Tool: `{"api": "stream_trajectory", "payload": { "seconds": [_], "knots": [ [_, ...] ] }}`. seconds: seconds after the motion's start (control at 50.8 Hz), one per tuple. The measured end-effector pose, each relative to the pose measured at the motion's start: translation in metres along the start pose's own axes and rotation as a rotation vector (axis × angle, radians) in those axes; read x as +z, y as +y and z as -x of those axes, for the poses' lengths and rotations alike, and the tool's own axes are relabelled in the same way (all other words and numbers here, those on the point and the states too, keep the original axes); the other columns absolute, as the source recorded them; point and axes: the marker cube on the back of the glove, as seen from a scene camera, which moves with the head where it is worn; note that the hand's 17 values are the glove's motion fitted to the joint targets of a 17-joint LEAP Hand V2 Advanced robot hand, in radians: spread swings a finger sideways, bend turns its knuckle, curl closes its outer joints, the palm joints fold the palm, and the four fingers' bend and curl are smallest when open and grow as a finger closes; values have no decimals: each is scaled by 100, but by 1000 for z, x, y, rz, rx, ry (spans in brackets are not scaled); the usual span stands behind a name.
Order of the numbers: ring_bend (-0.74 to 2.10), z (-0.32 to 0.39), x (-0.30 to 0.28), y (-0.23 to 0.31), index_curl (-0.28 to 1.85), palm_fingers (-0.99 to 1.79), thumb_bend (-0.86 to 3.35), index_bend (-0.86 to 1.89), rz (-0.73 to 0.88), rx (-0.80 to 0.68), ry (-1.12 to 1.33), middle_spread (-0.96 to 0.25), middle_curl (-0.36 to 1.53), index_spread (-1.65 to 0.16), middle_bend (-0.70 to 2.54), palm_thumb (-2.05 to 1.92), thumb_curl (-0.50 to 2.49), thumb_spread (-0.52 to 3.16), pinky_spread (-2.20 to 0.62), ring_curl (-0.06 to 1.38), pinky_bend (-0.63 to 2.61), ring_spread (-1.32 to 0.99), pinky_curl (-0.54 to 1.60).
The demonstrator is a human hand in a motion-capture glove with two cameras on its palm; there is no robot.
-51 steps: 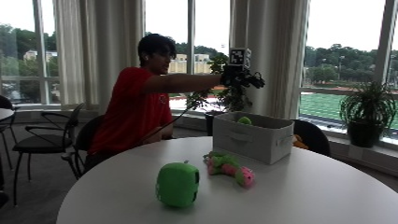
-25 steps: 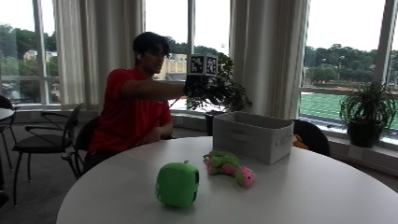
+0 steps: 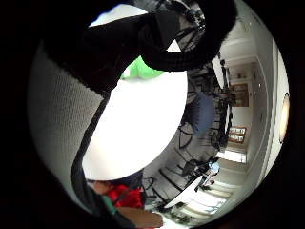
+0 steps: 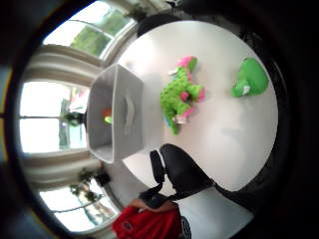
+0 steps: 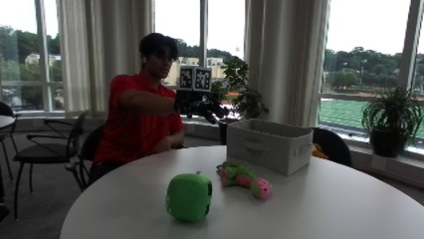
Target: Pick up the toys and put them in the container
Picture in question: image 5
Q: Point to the tall leafy potted plant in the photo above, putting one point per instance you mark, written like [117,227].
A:
[240,89]

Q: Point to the white cube with black markers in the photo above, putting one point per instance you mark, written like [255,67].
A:
[195,78]

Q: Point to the grey fabric storage box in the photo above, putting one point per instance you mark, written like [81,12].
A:
[267,146]

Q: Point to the the person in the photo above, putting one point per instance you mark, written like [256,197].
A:
[131,109]

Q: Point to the pink and green soft toy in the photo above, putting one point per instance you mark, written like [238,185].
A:
[242,179]

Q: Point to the white curtain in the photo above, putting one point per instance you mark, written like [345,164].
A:
[287,59]
[103,53]

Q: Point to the green apple soft toy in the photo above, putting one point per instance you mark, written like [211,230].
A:
[188,196]

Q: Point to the orange object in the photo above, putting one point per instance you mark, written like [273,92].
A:
[317,151]

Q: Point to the black chair with armrests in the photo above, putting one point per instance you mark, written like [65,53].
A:
[48,149]

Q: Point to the potted plant with thin leaves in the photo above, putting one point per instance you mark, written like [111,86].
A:
[390,119]

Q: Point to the round white table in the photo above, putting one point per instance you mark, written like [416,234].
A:
[5,121]

